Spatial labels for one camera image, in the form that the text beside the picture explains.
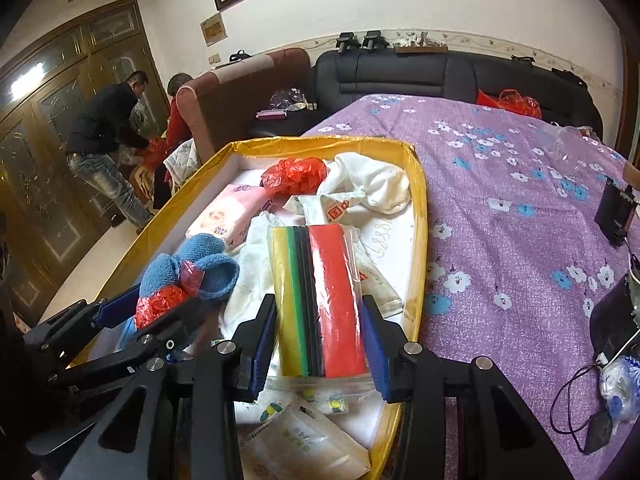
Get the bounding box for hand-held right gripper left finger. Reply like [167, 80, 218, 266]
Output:
[57, 294, 278, 480]

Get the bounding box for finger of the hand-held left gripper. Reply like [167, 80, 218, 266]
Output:
[22, 284, 143, 356]
[45, 294, 216, 391]

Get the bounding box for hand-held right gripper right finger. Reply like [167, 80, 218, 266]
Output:
[360, 294, 576, 480]

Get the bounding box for red cellophane wrapper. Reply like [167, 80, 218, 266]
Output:
[134, 260, 203, 331]

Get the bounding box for blue knitted slippers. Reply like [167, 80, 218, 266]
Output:
[137, 234, 241, 321]

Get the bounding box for multicoloured sponge pack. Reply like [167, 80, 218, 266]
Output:
[266, 224, 371, 380]

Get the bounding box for yellow cardboard box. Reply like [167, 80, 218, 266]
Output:
[65, 135, 428, 480]

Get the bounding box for clear flat packet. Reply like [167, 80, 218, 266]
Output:
[352, 247, 405, 317]

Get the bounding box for white towel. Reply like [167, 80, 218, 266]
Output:
[222, 212, 286, 333]

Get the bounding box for pink tissue pack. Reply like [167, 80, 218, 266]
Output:
[185, 184, 273, 251]

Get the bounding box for white plastic bag red print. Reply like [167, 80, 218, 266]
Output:
[282, 192, 371, 226]

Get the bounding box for white quilted cloth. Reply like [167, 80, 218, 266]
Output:
[162, 137, 201, 186]

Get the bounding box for wooden glass doors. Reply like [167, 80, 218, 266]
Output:
[0, 0, 173, 311]

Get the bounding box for crumpled red plastic bag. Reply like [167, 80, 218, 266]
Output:
[261, 157, 330, 197]

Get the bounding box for brown armchair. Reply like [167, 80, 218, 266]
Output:
[175, 49, 312, 161]

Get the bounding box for black cylindrical motor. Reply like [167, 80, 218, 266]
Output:
[589, 270, 640, 366]

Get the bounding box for clear plastic bag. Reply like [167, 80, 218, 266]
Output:
[270, 87, 307, 111]

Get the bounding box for blue white plastic bag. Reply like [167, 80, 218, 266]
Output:
[599, 355, 640, 423]

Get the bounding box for red black motor wooden knob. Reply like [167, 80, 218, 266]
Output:
[594, 175, 638, 246]

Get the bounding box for black leather sofa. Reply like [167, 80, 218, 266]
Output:
[247, 50, 603, 141]

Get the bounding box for small framed certificate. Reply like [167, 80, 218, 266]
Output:
[200, 12, 228, 47]

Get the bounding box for clear plastic container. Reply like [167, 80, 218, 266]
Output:
[547, 125, 601, 151]

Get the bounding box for white ornament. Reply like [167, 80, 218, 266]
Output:
[392, 30, 448, 53]

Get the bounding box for black bag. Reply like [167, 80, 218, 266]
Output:
[552, 67, 588, 88]

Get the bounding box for thin black cable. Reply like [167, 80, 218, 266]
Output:
[550, 360, 608, 436]

